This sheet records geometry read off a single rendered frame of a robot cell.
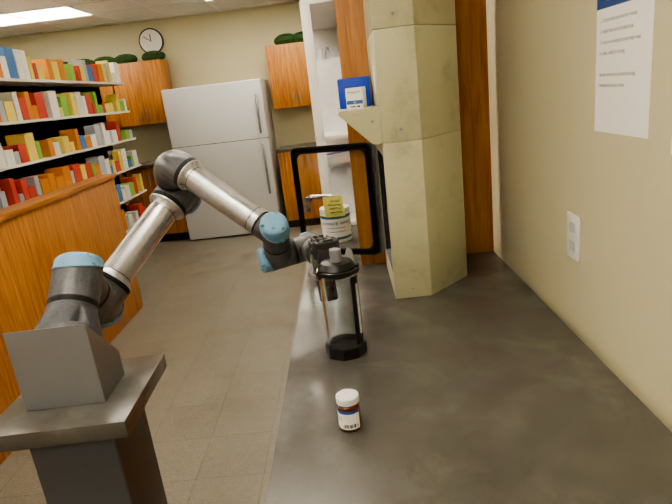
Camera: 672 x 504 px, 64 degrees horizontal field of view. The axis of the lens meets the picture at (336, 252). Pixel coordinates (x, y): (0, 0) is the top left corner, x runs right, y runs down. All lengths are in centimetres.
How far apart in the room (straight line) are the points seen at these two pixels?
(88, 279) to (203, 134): 527
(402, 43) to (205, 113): 518
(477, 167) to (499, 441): 116
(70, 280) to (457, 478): 98
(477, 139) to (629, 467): 126
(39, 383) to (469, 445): 95
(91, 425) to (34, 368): 20
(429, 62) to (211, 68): 581
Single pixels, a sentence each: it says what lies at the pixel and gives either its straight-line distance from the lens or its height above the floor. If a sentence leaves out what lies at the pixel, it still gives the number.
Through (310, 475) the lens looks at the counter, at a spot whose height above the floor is 94.
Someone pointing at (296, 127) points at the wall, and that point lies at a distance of 714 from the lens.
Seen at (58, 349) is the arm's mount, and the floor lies 108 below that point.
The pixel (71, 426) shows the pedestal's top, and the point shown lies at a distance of 136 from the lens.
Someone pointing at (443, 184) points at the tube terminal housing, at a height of 126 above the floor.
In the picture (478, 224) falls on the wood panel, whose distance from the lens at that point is 204.
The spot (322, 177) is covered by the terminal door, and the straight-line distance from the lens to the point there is 195.
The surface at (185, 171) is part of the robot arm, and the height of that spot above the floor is 140.
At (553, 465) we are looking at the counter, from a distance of 102.
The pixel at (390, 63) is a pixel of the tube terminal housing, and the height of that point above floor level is 162.
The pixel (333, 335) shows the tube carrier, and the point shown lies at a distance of 132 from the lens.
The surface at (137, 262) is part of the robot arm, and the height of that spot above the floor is 117.
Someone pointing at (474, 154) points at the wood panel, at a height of 130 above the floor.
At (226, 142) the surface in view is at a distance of 658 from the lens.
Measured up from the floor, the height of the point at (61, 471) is 79.
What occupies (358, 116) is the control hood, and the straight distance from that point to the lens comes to 155.
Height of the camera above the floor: 157
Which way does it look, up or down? 16 degrees down
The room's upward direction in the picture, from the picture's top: 7 degrees counter-clockwise
